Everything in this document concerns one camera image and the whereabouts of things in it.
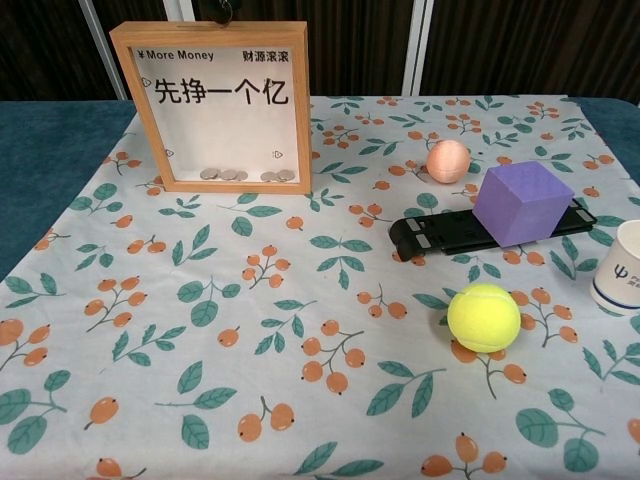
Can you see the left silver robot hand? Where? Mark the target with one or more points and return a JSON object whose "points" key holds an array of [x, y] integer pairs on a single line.
{"points": [[222, 10]]}

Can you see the teal table cover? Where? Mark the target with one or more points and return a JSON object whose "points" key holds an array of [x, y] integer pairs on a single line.
{"points": [[50, 145]]}

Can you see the pink ball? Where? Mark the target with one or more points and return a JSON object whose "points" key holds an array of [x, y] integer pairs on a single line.
{"points": [[448, 161]]}

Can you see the purple foam cube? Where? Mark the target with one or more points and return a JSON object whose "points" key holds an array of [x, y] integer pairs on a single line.
{"points": [[520, 205]]}

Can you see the floral print tablecloth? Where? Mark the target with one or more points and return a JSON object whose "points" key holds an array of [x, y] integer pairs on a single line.
{"points": [[300, 380]]}

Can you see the yellow tennis ball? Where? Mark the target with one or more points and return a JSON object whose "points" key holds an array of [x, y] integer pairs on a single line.
{"points": [[484, 318]]}

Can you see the white paper cup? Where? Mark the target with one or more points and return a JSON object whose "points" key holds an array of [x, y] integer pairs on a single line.
{"points": [[620, 270]]}

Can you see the white partition post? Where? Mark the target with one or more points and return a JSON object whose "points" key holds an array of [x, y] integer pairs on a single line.
{"points": [[419, 50], [105, 40]]}

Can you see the wooden frame money box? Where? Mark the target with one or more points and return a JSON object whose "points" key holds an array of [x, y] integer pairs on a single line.
{"points": [[150, 150]]}

